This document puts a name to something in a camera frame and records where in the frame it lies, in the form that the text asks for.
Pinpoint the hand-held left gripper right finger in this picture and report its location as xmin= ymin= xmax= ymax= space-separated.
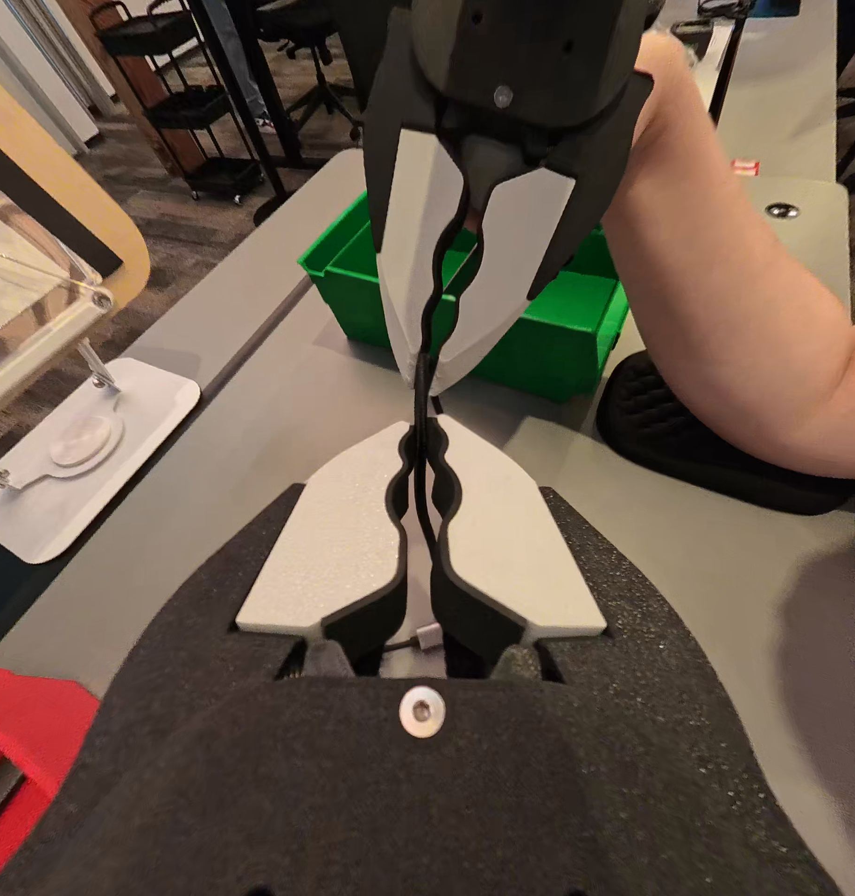
xmin=433 ymin=414 xmax=608 ymax=667

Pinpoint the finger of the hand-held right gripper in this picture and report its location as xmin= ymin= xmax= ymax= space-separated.
xmin=377 ymin=127 xmax=467 ymax=387
xmin=429 ymin=174 xmax=577 ymax=394

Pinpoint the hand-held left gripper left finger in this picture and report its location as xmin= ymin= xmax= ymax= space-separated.
xmin=235 ymin=420 xmax=411 ymax=667

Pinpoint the grey hub with adapter plug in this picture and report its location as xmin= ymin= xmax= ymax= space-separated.
xmin=408 ymin=350 xmax=446 ymax=651

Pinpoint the red plastic bin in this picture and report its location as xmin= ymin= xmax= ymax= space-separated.
xmin=0 ymin=667 xmax=101 ymax=872

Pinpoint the person's right forearm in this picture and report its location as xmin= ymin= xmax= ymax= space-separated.
xmin=599 ymin=31 xmax=855 ymax=480

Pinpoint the green plastic bin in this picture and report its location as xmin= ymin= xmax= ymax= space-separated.
xmin=298 ymin=190 xmax=631 ymax=403

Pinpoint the black utility cart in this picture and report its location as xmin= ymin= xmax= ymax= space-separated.
xmin=90 ymin=0 xmax=264 ymax=205

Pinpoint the black office chair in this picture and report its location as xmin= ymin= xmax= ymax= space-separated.
xmin=259 ymin=0 xmax=367 ymax=141

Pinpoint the wooden sign board with acrylic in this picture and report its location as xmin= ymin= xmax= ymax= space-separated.
xmin=0 ymin=64 xmax=152 ymax=421

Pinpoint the black desk frame leg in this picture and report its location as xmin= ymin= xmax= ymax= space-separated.
xmin=188 ymin=0 xmax=309 ymax=226

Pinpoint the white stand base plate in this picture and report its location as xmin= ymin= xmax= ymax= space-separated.
xmin=0 ymin=357 xmax=202 ymax=565

